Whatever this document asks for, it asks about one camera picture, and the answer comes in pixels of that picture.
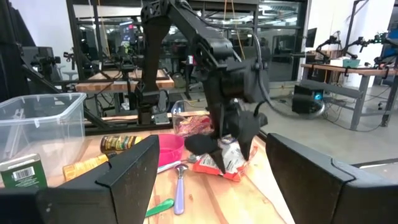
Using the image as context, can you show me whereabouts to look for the black window frame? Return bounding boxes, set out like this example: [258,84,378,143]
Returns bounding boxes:
[65,0,308,82]

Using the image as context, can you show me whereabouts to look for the orange ramen packet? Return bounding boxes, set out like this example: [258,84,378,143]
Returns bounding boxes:
[192,135,259,183]

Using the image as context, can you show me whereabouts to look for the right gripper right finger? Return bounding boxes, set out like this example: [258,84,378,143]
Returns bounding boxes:
[266,133,398,224]

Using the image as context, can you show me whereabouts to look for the dark label gold spice jar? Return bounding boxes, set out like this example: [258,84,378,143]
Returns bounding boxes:
[99,134,144,156]

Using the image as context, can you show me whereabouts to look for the small clear plastic container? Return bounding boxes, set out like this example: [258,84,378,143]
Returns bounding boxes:
[170,99,215,138]

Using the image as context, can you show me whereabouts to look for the wooden background table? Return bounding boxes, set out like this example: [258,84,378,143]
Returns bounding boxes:
[75,68,175,93]

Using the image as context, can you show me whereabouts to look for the wooden table grey legs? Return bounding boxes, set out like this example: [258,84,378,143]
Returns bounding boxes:
[300,63,398,131]

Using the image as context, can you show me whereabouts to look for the teal box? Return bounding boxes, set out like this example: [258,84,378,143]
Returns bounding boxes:
[341,58,361,68]

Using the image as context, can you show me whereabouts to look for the green pepper tin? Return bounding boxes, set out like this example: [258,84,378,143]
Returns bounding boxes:
[0,153,48,189]

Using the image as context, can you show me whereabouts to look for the spoon blue white striped handle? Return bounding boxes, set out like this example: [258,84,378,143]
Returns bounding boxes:
[157,154,200,174]

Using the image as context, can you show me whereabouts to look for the large clear plastic bin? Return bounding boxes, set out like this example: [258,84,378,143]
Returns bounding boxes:
[0,92,87,180]

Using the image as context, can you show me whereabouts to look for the pink plastic bowl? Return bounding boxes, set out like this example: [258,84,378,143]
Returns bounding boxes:
[157,133,185,167]

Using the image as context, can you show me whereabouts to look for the silver mounting plate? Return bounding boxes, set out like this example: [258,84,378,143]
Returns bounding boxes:
[151,111,171,126]

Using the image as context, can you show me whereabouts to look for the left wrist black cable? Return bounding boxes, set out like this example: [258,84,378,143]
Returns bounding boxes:
[251,32,280,118]

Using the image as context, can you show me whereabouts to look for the soy sauce ramen packet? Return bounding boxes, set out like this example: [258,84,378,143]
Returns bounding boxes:
[175,114,214,138]

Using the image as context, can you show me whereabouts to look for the gold spoon green handle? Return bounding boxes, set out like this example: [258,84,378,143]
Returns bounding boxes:
[145,198,175,218]

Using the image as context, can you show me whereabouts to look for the black wall monitor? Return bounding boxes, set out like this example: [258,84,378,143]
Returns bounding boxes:
[305,27,318,48]

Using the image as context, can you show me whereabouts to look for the spoon purple handle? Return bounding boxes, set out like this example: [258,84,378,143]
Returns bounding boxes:
[173,163,190,215]

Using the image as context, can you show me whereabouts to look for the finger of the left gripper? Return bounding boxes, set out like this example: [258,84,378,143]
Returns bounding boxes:
[185,134,226,174]
[239,129,259,161]

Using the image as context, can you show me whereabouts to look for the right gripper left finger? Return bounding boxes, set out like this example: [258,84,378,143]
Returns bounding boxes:
[0,134,160,224]

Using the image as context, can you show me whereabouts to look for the black computer case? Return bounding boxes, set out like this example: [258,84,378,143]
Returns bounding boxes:
[291,83,326,115]

